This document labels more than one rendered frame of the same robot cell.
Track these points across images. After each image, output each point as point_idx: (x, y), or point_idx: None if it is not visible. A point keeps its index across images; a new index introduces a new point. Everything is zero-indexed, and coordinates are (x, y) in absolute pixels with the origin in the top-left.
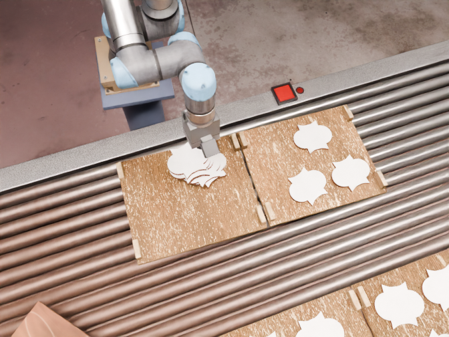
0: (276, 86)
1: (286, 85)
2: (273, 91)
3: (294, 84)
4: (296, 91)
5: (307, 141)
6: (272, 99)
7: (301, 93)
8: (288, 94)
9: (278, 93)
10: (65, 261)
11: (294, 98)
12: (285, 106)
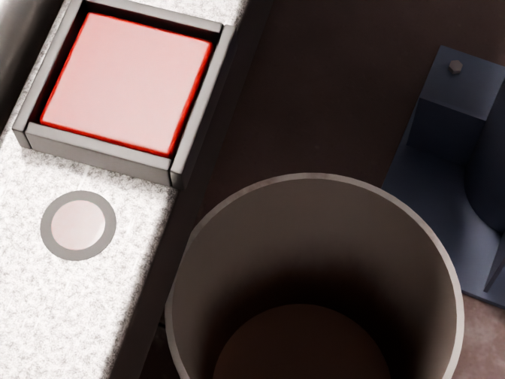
0: (214, 58)
1: (167, 135)
2: (192, 17)
3: (151, 230)
4: (87, 199)
5: None
6: (155, 5)
7: (41, 214)
8: (89, 96)
9: (148, 40)
10: None
11: (26, 98)
12: (43, 47)
